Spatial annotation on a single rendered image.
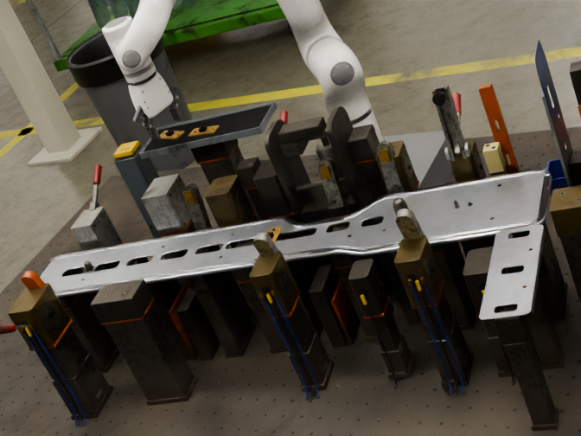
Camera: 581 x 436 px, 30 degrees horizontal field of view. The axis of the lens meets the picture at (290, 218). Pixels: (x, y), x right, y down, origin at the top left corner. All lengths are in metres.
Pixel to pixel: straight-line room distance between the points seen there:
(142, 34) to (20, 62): 3.73
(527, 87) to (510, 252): 2.95
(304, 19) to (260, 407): 1.02
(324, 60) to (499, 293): 1.01
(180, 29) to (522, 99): 2.63
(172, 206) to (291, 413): 0.63
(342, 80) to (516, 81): 2.41
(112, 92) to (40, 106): 1.12
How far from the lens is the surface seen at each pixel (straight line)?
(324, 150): 2.65
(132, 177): 3.03
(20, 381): 3.21
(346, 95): 2.95
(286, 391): 2.61
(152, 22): 2.77
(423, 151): 3.15
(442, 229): 2.37
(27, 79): 6.48
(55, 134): 6.60
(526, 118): 4.88
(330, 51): 2.90
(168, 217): 2.82
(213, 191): 2.75
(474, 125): 4.96
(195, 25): 6.86
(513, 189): 2.43
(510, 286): 2.13
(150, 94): 2.89
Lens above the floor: 2.23
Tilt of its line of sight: 28 degrees down
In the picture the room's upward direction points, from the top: 24 degrees counter-clockwise
